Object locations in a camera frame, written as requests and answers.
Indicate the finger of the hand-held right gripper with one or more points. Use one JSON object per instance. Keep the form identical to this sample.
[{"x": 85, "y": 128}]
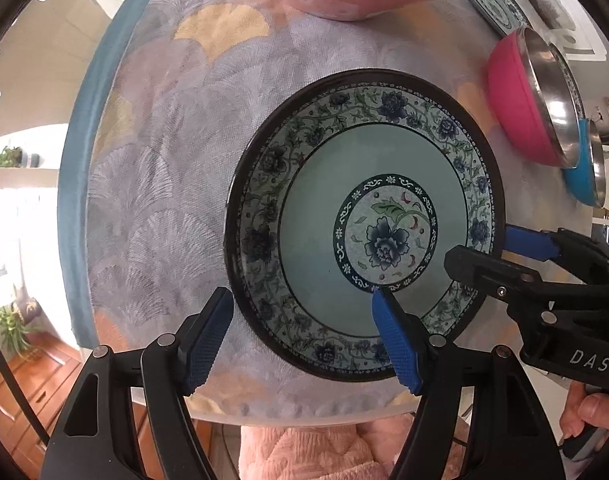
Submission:
[
  {"x": 529, "y": 242},
  {"x": 484, "y": 270}
]

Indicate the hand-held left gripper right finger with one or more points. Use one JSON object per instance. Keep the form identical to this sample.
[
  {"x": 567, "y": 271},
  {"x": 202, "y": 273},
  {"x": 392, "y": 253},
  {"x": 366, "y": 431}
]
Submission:
[{"x": 399, "y": 345}]

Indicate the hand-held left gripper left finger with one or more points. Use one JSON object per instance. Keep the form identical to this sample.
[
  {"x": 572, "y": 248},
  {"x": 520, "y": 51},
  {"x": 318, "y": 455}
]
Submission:
[{"x": 209, "y": 342}]

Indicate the blue steel bowl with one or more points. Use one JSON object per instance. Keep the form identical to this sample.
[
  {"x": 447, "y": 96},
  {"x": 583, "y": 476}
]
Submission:
[{"x": 579, "y": 180}]

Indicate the pink steel bowl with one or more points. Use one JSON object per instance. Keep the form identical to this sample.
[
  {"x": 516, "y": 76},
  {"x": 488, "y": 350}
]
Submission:
[{"x": 514, "y": 95}]

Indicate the large floral plate dark rim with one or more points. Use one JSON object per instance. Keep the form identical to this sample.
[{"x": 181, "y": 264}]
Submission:
[{"x": 334, "y": 185}]

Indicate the person's right hand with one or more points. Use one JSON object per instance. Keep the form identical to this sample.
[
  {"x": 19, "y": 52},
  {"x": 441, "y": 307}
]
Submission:
[{"x": 591, "y": 410}]

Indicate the pink quilted clothing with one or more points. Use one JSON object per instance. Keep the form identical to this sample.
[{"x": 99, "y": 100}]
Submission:
[{"x": 309, "y": 450}]

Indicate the wooden cabinet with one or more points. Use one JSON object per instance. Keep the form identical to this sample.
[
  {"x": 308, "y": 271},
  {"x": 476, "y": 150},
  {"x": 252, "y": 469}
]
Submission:
[{"x": 29, "y": 400}]

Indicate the fan-patterned tablecloth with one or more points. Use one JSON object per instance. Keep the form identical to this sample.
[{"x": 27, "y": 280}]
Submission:
[{"x": 159, "y": 160}]

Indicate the green potted plant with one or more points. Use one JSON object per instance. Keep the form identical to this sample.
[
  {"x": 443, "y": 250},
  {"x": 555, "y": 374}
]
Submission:
[
  {"x": 9, "y": 325},
  {"x": 4, "y": 156}
]

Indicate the floral ceramic plate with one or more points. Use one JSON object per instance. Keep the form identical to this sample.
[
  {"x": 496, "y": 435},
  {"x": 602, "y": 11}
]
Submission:
[{"x": 499, "y": 10}]

